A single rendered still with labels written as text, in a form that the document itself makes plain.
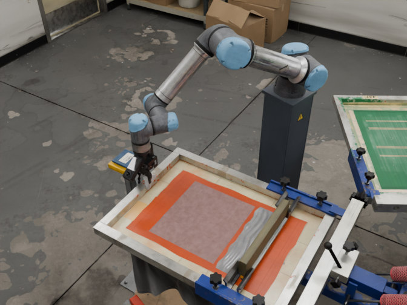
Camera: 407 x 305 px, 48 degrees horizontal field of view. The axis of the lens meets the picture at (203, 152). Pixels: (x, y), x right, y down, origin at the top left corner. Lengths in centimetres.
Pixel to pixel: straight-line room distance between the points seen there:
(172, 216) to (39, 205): 172
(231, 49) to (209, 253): 77
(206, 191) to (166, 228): 26
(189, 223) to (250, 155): 187
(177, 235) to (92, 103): 272
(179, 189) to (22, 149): 223
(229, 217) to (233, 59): 64
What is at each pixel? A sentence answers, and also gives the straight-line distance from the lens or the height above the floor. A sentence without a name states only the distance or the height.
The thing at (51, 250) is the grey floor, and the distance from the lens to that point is 316.
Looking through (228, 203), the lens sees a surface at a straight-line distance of 194.
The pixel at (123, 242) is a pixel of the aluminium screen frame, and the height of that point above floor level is 99.
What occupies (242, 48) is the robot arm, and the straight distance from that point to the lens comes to 171.
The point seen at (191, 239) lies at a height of 96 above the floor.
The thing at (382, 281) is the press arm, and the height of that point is 104.
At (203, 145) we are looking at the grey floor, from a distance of 374.
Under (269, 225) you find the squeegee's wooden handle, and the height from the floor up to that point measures 106.
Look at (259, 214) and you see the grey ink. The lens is 190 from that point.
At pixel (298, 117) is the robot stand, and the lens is 222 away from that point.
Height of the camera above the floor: 236
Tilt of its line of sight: 40 degrees down
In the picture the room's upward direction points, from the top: 1 degrees counter-clockwise
